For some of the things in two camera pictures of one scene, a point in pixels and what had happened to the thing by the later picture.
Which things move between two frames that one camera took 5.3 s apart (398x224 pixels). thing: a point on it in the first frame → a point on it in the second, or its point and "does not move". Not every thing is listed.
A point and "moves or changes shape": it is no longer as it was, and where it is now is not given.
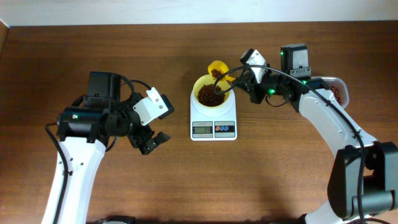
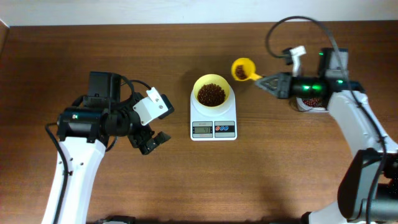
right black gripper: (249, 82) → (286, 80)
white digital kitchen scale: (213, 123) does not move
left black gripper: (138, 140) does not move
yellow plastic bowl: (211, 93) does not move
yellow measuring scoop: (222, 67) moves or changes shape
